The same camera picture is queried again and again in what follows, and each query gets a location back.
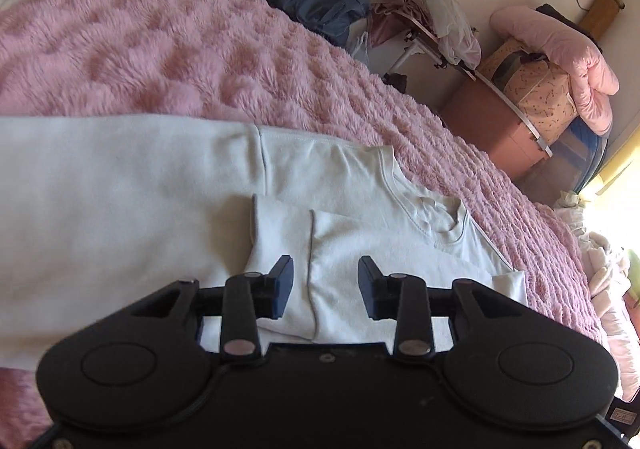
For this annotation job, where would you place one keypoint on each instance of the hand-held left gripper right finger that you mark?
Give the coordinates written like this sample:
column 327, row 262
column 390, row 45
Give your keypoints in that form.
column 368, row 286

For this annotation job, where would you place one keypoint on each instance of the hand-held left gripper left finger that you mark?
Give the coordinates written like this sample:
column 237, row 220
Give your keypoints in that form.
column 283, row 286

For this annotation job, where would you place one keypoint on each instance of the white printed t-shirt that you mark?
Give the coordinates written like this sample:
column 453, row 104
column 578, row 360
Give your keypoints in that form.
column 125, row 204

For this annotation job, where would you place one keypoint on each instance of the pink clothes pile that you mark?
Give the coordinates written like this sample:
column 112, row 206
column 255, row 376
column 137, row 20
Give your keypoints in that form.
column 392, row 16

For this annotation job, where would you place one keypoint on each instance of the brown storage bin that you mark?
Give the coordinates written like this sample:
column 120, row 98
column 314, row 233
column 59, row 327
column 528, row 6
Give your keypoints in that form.
column 480, row 114

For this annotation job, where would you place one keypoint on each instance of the dark red cloth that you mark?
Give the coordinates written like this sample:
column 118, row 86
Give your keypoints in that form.
column 396, row 81

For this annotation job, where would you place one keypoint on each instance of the white side table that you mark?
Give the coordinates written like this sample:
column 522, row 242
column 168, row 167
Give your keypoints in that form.
column 417, row 51

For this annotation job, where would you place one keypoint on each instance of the white bedding pile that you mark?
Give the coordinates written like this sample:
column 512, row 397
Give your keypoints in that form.
column 610, row 269

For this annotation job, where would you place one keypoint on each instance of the small white plastic bag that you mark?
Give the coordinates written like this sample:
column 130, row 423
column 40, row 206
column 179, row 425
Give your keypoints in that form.
column 361, row 41

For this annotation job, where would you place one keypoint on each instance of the blue clear storage bin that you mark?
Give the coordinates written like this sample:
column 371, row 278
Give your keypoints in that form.
column 582, row 159

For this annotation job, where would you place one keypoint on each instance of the patterned fabric storage bag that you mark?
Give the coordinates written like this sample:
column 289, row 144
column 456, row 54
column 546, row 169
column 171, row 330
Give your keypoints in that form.
column 535, row 89

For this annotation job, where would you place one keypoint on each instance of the pink fluffy blanket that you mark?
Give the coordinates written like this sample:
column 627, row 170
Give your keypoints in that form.
column 150, row 54

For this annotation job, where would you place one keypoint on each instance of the yellow curtain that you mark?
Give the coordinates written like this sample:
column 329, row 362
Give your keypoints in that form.
column 620, row 174

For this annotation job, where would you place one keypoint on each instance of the large white plastic bag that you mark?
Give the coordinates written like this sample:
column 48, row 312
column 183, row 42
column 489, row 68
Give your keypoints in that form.
column 450, row 14

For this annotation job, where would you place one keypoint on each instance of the pink quilt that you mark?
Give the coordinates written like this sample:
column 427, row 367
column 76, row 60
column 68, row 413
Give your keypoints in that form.
column 565, row 44

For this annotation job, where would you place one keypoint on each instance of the rolled bamboo mat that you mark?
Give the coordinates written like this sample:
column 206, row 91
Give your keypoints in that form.
column 600, row 14

